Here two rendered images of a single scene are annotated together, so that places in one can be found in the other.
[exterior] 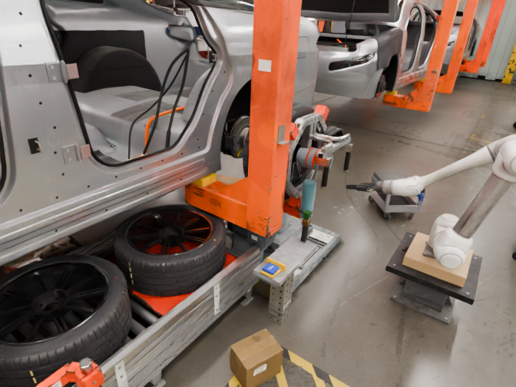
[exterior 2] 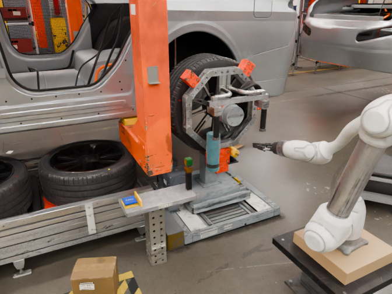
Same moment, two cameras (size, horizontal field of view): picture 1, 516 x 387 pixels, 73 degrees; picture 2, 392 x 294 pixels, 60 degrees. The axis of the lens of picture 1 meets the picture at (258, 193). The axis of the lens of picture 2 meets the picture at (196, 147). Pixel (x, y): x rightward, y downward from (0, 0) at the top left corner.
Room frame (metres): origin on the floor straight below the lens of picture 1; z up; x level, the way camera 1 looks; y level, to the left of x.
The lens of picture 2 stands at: (0.23, -1.23, 1.50)
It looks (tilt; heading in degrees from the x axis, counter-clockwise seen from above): 23 degrees down; 29
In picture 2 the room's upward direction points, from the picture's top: straight up
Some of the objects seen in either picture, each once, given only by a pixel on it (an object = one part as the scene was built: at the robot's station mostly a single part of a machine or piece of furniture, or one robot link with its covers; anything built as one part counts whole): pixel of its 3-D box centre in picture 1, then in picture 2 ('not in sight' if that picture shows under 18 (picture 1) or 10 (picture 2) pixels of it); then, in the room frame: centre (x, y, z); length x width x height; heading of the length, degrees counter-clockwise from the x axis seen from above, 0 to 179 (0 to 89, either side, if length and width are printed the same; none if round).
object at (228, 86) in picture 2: (332, 130); (245, 84); (2.22, -0.46, 1.03); 0.19 x 0.18 x 0.11; 56
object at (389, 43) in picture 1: (385, 47); not in sight; (5.05, -1.59, 1.36); 0.71 x 0.30 x 0.51; 146
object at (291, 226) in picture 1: (278, 215); (207, 170); (2.31, -0.16, 0.32); 0.40 x 0.30 x 0.28; 146
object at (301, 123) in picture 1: (305, 156); (221, 109); (2.21, -0.30, 0.85); 0.54 x 0.07 x 0.54; 146
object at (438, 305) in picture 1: (429, 279); (335, 272); (1.86, -1.19, 0.15); 0.50 x 0.50 x 0.30; 56
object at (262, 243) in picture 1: (246, 233); (170, 179); (2.13, 0.07, 0.26); 0.42 x 0.18 x 0.35; 56
